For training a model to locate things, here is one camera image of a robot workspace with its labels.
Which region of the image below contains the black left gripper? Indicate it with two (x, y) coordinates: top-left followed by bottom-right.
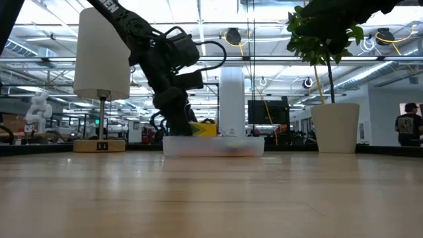
(138, 56), (204, 136)

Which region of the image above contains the yellow green crayon box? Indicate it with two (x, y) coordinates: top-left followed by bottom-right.
(188, 121), (218, 138)

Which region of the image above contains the clear purple-lid pencil case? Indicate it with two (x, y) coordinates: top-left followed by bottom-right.
(162, 136), (266, 158)

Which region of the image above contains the white round pillar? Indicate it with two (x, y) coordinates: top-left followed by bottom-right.
(219, 67), (247, 138)

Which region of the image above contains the black monitor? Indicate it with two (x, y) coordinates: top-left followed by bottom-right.
(247, 97), (291, 126)

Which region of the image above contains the white shade table lamp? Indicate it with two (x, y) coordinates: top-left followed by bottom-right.
(72, 7), (134, 153)

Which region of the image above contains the white humanoid robot figure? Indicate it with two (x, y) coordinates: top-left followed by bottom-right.
(25, 91), (54, 134)

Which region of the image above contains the green plant in white pot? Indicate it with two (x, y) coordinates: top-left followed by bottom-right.
(286, 3), (366, 155)

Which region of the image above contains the brown cardboard box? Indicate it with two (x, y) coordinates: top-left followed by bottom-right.
(1, 114), (27, 133)

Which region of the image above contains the person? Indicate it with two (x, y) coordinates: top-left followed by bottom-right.
(395, 102), (423, 147)

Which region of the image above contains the black ceiling cable reel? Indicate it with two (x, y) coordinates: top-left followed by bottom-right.
(225, 27), (243, 46)
(375, 27), (397, 46)

